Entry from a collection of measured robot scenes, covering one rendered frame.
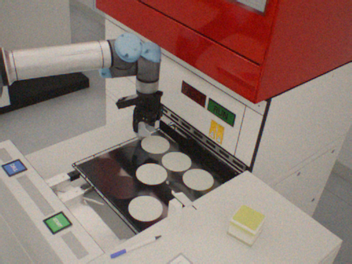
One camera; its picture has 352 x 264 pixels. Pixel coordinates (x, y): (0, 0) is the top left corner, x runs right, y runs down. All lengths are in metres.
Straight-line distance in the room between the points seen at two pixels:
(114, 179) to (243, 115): 0.45
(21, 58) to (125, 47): 0.26
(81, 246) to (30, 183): 0.27
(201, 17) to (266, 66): 0.25
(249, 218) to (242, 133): 0.31
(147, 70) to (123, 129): 0.44
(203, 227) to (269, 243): 0.17
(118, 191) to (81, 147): 0.35
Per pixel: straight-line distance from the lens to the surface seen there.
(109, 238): 1.22
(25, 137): 3.05
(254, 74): 1.14
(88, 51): 1.13
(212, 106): 1.36
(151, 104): 1.38
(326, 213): 2.76
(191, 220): 1.16
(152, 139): 1.51
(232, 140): 1.35
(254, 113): 1.25
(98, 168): 1.39
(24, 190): 1.26
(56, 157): 1.57
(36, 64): 1.12
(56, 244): 1.11
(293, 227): 1.22
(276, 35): 1.10
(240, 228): 1.10
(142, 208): 1.26
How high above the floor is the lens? 1.82
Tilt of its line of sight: 36 degrees down
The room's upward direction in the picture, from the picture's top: 7 degrees clockwise
